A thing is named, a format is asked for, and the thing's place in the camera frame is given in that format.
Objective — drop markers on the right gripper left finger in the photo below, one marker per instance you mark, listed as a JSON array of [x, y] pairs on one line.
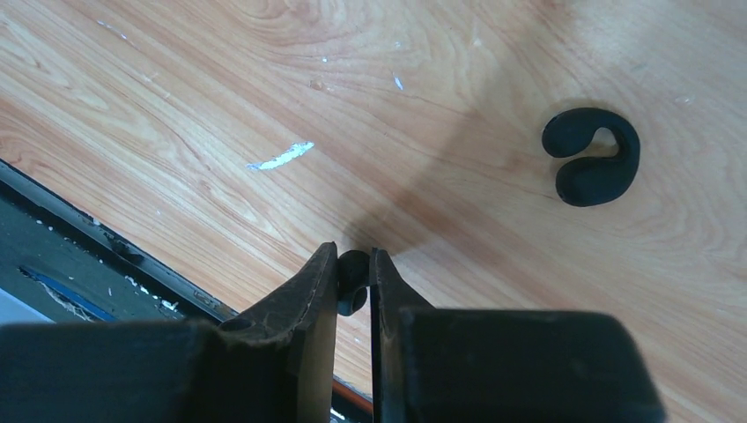
[[271, 363]]

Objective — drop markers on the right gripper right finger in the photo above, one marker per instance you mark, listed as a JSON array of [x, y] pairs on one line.
[[489, 365]]

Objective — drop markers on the black earbud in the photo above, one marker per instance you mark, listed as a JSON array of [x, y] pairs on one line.
[[590, 181], [353, 281]]

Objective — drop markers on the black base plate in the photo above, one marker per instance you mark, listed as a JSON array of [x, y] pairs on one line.
[[62, 264]]

